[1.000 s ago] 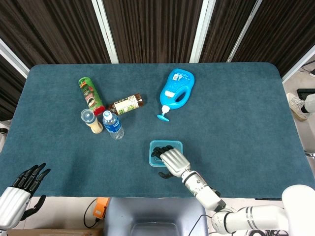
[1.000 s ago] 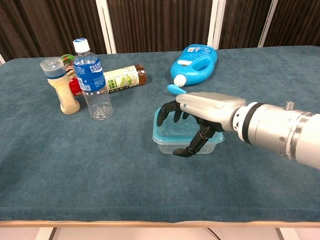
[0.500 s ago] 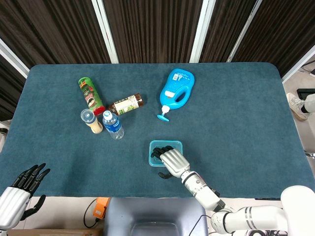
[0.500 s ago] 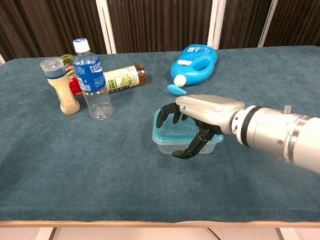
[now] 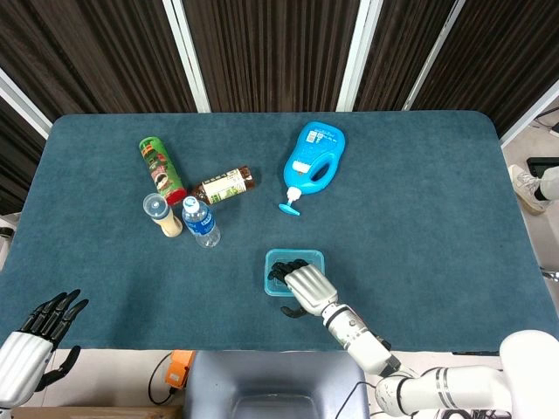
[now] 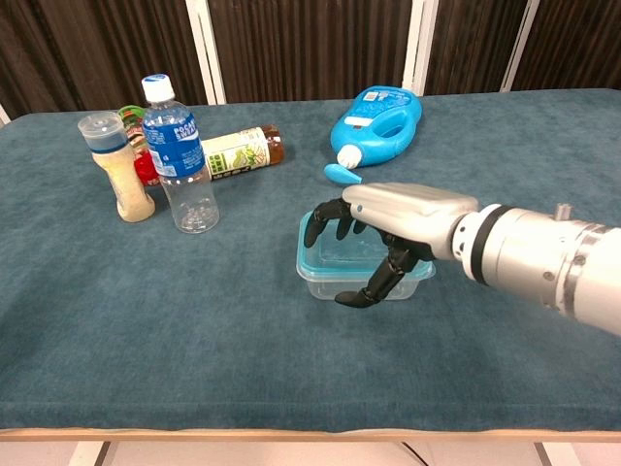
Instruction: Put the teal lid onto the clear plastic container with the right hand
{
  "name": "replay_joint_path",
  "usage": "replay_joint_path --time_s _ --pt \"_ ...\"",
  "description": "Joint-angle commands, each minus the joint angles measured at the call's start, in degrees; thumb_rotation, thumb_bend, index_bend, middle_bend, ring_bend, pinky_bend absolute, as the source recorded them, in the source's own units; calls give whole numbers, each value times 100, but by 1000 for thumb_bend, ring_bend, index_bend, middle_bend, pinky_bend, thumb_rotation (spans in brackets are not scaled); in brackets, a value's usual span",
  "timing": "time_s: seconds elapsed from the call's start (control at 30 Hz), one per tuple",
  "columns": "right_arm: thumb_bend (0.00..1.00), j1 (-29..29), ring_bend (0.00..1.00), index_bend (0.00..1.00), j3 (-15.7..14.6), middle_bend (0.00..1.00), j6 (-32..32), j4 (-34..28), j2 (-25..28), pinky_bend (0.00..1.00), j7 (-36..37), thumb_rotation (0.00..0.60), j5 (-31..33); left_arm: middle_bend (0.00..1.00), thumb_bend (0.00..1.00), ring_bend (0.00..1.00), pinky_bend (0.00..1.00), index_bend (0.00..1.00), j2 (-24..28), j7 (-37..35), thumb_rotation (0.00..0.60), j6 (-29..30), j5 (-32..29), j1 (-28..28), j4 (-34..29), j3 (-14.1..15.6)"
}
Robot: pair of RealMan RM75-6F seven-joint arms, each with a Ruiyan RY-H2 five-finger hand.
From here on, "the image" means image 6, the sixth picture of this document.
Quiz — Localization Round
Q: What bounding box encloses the seasoning shaker with clear cap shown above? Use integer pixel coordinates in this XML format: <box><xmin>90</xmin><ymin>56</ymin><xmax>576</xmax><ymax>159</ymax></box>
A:
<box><xmin>77</xmin><ymin>111</ymin><xmax>157</xmax><ymax>224</ymax></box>

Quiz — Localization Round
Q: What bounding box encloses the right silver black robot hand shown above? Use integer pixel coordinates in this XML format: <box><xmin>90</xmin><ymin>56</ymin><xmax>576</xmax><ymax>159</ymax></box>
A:
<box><xmin>303</xmin><ymin>182</ymin><xmax>482</xmax><ymax>310</ymax></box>

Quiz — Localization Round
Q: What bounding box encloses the translucent blue container lid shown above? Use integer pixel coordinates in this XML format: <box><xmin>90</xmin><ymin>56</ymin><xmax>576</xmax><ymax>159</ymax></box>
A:
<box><xmin>296</xmin><ymin>209</ymin><xmax>437</xmax><ymax>283</ymax></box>

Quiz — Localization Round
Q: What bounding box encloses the brown tea bottle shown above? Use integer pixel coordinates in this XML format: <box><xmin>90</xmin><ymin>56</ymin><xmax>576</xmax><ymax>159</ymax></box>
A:
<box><xmin>201</xmin><ymin>123</ymin><xmax>286</xmax><ymax>183</ymax></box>

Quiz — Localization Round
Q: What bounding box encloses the black cable under table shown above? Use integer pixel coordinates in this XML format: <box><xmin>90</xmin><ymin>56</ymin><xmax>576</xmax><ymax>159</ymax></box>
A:
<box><xmin>400</xmin><ymin>441</ymin><xmax>424</xmax><ymax>466</ymax></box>

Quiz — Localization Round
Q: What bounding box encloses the teal table cloth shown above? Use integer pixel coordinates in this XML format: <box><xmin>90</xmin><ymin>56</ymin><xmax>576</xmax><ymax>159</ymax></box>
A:
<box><xmin>0</xmin><ymin>87</ymin><xmax>621</xmax><ymax>433</ymax></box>

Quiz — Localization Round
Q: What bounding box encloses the clear bottle with blue label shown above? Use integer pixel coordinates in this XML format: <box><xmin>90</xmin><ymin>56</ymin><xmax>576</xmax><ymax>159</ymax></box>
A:
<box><xmin>141</xmin><ymin>73</ymin><xmax>221</xmax><ymax>235</ymax></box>

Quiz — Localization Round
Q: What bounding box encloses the white table leg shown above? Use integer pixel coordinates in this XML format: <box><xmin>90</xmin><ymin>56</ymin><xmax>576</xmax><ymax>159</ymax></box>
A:
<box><xmin>535</xmin><ymin>442</ymin><xmax>581</xmax><ymax>466</ymax></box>
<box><xmin>67</xmin><ymin>440</ymin><xmax>112</xmax><ymax>466</ymax></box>

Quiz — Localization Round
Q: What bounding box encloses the clear plastic food container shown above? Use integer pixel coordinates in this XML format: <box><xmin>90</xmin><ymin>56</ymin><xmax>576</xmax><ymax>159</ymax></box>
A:
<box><xmin>305</xmin><ymin>275</ymin><xmax>424</xmax><ymax>303</ymax></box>

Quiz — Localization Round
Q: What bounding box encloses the blue detergent pump bottle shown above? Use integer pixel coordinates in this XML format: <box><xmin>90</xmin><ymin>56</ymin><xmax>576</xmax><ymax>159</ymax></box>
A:
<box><xmin>323</xmin><ymin>85</ymin><xmax>424</xmax><ymax>185</ymax></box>

